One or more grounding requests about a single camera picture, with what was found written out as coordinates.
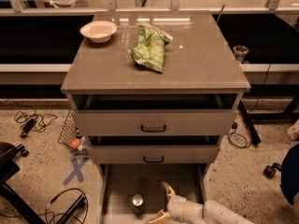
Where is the green chip bag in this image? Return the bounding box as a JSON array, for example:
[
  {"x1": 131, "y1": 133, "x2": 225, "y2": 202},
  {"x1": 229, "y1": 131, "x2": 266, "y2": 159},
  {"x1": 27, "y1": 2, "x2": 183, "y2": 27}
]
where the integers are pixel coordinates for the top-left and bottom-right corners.
[{"x1": 128, "y1": 23, "x2": 173, "y2": 73}]

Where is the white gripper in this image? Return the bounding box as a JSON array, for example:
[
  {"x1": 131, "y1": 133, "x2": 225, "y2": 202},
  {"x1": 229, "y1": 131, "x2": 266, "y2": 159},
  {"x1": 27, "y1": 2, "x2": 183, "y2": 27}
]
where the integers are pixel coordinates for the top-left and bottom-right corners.
[{"x1": 146, "y1": 182, "x2": 203, "y2": 224}]

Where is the middle drawer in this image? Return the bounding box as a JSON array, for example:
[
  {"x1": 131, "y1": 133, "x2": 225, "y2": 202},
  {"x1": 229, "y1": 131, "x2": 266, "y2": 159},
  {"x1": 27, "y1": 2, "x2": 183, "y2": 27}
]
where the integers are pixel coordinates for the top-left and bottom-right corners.
[{"x1": 88, "y1": 146, "x2": 219, "y2": 164}]

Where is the black office chair base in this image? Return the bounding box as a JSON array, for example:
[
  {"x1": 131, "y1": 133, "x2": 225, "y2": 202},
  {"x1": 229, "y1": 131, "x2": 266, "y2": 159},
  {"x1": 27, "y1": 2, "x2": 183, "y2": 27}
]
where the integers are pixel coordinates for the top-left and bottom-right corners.
[{"x1": 0, "y1": 141, "x2": 46, "y2": 224}]

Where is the grey drawer cabinet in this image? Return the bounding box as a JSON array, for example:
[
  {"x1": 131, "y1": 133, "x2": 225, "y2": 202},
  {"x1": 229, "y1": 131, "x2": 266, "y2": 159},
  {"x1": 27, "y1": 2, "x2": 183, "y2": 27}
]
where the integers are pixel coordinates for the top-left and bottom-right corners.
[{"x1": 62, "y1": 11, "x2": 249, "y2": 224}]

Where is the wire basket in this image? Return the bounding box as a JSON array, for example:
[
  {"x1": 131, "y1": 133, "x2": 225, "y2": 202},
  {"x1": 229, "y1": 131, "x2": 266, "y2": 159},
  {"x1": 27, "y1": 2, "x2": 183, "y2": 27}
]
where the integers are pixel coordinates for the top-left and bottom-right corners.
[{"x1": 58, "y1": 112, "x2": 88, "y2": 156}]

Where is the orange ball in basket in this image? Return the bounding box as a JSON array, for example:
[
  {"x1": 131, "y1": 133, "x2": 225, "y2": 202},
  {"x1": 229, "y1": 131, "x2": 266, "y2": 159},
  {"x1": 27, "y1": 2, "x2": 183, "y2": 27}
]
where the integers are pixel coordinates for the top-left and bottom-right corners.
[{"x1": 70, "y1": 138, "x2": 80, "y2": 149}]

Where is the green soda can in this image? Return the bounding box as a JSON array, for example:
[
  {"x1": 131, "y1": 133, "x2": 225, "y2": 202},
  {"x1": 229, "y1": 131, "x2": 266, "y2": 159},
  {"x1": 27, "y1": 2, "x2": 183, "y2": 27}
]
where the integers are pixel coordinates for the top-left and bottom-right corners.
[{"x1": 131, "y1": 194, "x2": 144, "y2": 216}]

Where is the white shoe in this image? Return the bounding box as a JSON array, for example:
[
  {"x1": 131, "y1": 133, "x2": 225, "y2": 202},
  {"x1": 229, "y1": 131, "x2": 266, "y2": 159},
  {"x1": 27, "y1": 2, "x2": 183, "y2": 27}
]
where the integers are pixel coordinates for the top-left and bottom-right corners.
[{"x1": 287, "y1": 120, "x2": 299, "y2": 141}]

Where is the black cable right floor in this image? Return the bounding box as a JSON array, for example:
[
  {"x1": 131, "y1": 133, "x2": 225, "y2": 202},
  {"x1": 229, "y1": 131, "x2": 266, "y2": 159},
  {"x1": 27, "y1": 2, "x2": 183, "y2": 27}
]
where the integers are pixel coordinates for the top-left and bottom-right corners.
[{"x1": 227, "y1": 121, "x2": 252, "y2": 149}]

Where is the white bowl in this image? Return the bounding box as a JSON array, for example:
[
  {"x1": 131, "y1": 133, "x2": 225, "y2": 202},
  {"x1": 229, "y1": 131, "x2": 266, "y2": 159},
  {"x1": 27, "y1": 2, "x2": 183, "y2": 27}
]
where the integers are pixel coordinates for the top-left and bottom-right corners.
[{"x1": 80, "y1": 21, "x2": 117, "y2": 43}]

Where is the top drawer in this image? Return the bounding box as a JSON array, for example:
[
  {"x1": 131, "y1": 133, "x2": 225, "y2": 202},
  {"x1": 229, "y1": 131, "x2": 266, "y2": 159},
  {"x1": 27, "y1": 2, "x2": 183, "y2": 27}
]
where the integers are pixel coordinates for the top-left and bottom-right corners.
[{"x1": 72, "y1": 110, "x2": 237, "y2": 136}]

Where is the black table leg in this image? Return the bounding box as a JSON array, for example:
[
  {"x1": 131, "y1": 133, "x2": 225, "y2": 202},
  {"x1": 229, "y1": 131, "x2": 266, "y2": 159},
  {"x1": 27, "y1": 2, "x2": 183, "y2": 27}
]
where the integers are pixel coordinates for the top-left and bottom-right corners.
[{"x1": 238, "y1": 101, "x2": 261, "y2": 146}]

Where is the blue tape cross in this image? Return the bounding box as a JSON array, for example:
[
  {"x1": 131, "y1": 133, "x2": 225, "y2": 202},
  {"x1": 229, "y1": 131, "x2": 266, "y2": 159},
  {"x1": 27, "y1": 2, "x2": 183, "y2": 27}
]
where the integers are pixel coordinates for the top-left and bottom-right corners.
[{"x1": 63, "y1": 157, "x2": 89, "y2": 186}]

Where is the clear plastic cup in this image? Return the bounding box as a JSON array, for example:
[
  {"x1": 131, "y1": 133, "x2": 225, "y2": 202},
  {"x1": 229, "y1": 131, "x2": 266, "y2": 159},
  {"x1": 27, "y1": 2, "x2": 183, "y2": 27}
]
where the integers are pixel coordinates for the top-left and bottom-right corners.
[{"x1": 233, "y1": 45, "x2": 249, "y2": 63}]

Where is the black power adapter cable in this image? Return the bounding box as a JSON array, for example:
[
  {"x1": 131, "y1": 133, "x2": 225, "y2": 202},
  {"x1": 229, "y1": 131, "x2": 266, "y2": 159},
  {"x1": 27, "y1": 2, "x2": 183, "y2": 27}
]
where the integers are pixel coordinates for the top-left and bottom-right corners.
[{"x1": 13, "y1": 105, "x2": 59, "y2": 139}]

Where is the black cable loop left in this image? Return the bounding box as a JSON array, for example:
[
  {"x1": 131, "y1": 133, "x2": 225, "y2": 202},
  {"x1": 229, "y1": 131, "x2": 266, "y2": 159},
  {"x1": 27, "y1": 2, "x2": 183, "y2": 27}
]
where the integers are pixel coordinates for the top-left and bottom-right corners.
[{"x1": 43, "y1": 188, "x2": 89, "y2": 224}]

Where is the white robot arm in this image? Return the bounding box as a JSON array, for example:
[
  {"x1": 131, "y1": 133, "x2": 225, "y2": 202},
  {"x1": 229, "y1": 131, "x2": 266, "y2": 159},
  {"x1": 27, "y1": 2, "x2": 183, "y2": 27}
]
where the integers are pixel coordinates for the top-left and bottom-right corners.
[{"x1": 145, "y1": 182, "x2": 254, "y2": 224}]

